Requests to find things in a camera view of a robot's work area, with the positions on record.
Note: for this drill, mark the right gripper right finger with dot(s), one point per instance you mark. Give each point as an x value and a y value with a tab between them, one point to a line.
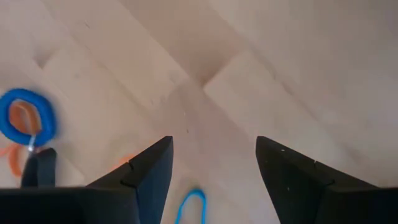
311	199

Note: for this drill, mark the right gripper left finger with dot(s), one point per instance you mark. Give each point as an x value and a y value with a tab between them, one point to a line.
124	202

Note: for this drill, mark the blue silicone wristband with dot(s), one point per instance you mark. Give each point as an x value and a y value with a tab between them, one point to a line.
204	211

